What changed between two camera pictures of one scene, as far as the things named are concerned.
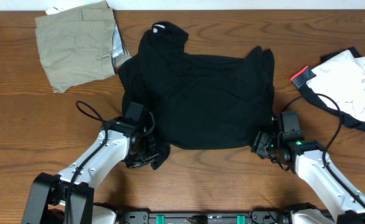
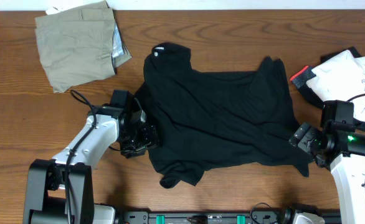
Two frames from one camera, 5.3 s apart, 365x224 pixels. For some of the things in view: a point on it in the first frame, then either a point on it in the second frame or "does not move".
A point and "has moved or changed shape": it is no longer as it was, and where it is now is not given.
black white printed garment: (348, 78) does not move
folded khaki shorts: (80, 43) does not move
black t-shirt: (199, 101) has moved or changed shape
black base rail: (269, 216) does not move
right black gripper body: (266, 145) -> (310, 140)
